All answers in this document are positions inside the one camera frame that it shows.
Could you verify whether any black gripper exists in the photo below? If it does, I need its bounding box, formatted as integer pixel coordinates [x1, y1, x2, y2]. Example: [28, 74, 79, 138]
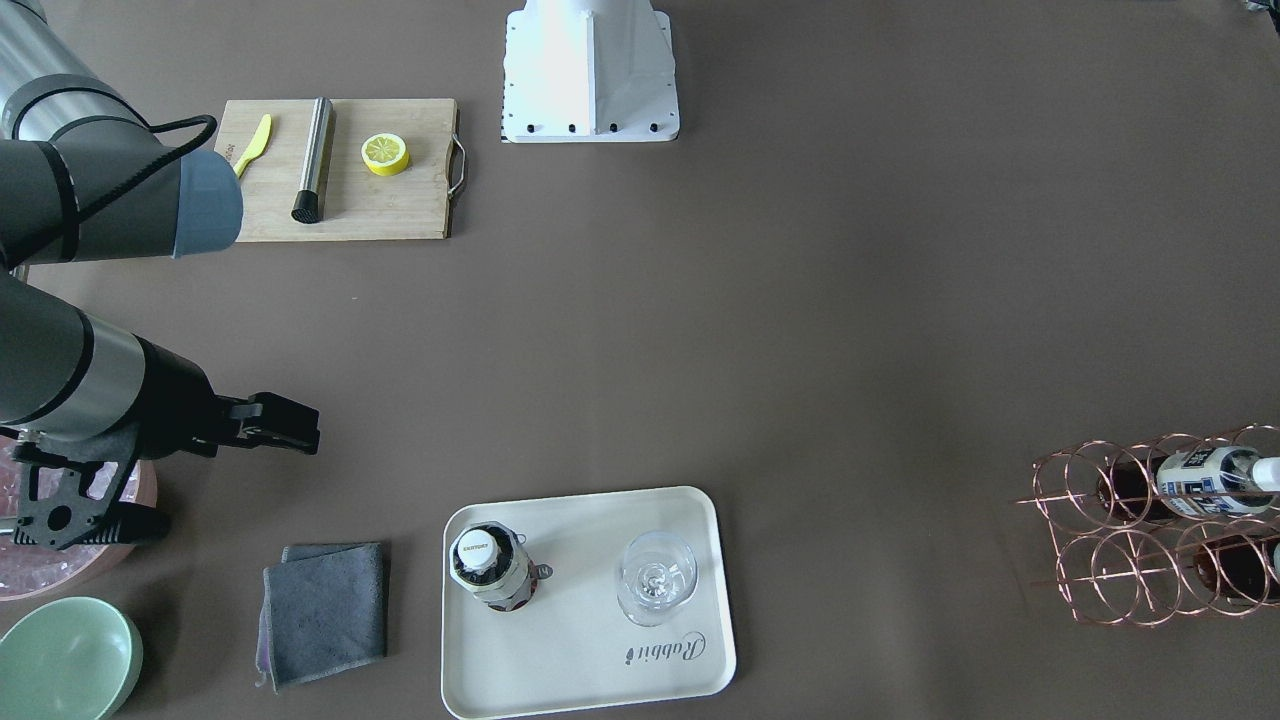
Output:
[10, 340, 321, 551]

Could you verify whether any copper wire bottle basket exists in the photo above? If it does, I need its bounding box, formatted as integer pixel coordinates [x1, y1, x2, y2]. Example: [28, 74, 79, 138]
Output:
[1023, 423, 1277, 628]

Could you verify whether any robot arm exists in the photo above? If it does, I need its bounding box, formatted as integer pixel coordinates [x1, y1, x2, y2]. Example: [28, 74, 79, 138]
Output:
[1, 1, 244, 272]
[1, 277, 320, 550]

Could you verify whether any pink bowl with ice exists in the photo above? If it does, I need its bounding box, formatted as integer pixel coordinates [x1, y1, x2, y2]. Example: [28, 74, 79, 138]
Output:
[1, 437, 136, 602]

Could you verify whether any grey folded cloth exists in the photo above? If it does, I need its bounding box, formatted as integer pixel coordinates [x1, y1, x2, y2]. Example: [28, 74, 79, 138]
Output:
[255, 542, 388, 693]

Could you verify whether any green bowl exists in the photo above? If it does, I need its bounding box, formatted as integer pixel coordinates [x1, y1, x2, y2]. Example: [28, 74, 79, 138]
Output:
[1, 596, 145, 719]

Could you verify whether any steel muddler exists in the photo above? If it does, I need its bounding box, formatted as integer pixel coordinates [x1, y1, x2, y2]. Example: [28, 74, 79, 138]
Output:
[291, 97, 334, 224]

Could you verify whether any bamboo cutting board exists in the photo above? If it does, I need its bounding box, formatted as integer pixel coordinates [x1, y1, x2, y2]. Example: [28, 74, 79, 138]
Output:
[215, 97, 466, 243]

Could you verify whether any yellow plastic knife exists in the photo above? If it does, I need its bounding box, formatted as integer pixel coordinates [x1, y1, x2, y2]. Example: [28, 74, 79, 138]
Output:
[232, 114, 273, 179]

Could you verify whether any half lemon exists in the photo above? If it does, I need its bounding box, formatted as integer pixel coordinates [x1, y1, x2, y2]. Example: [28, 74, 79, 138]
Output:
[360, 133, 411, 177]

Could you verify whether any cream serving tray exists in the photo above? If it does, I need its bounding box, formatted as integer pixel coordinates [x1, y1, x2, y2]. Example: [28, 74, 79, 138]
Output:
[440, 486, 737, 719]

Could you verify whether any clear wine glass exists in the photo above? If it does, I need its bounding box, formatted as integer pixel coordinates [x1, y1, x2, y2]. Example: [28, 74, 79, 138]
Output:
[614, 530, 699, 626]

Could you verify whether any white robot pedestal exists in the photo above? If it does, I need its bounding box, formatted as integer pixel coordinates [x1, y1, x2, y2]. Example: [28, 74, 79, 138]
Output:
[500, 1, 681, 143]

